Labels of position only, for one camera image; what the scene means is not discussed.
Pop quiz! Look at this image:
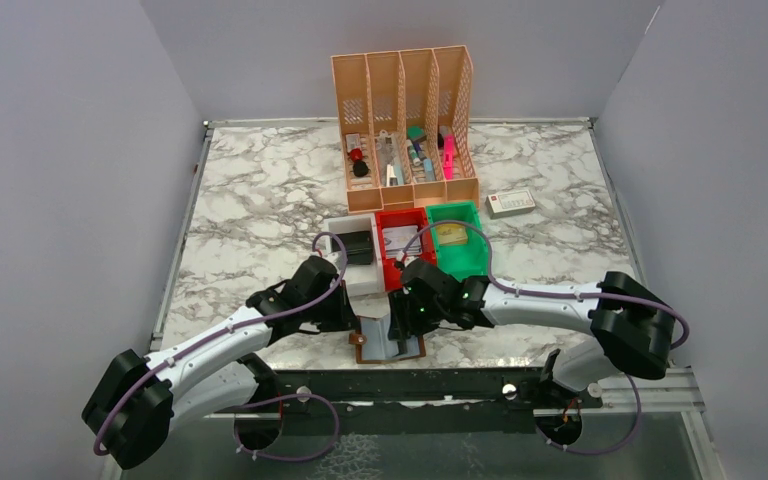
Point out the brown leather card holder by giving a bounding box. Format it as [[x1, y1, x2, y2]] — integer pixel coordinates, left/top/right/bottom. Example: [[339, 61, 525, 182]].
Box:
[[348, 314, 426, 365]]

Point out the red plastic bin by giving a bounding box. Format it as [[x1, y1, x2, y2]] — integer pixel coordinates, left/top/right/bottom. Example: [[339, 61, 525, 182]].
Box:
[[375, 208, 436, 291]]

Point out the white plastic bin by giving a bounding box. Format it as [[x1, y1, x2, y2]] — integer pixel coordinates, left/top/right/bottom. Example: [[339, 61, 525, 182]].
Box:
[[323, 213, 385, 297]]

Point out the green plastic bin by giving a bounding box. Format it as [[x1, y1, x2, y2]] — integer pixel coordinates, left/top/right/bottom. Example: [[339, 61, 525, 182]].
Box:
[[426, 202, 488, 280]]

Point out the peach plastic file organizer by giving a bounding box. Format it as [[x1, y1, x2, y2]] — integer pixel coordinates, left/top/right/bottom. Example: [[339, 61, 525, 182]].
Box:
[[331, 45, 480, 214]]

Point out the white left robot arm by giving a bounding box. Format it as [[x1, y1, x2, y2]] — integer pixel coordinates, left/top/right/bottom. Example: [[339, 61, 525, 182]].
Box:
[[81, 254, 357, 470]]

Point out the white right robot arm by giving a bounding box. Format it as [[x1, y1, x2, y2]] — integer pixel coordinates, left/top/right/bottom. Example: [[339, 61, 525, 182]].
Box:
[[389, 259, 677, 398]]

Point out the black card stack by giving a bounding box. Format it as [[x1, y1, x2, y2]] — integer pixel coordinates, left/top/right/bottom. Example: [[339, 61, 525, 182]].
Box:
[[337, 230, 376, 265]]

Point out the gold credit card stack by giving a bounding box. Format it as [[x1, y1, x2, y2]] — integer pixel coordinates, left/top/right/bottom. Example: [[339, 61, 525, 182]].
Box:
[[434, 223, 469, 247]]

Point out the silver VIP card stack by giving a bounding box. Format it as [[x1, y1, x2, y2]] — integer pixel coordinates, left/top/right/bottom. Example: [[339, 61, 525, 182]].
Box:
[[381, 225, 424, 259]]

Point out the small white label box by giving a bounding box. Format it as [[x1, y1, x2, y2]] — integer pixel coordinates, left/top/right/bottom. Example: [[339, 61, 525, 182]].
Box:
[[485, 189, 537, 219]]

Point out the black round object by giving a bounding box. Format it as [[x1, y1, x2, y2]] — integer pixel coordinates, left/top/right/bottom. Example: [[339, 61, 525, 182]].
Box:
[[352, 160, 369, 178]]

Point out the white stapler tool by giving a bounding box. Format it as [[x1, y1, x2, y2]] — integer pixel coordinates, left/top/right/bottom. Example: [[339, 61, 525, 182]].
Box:
[[385, 163, 400, 187]]

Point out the pink marker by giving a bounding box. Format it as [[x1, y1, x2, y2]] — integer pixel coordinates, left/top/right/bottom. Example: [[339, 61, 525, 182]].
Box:
[[441, 134, 455, 180]]

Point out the teal eraser block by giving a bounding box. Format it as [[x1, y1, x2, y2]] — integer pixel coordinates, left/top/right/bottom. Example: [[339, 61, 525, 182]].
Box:
[[406, 126, 427, 143]]

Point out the black metal base rail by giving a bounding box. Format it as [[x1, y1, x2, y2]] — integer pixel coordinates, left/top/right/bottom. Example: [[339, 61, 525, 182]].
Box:
[[225, 367, 602, 438]]

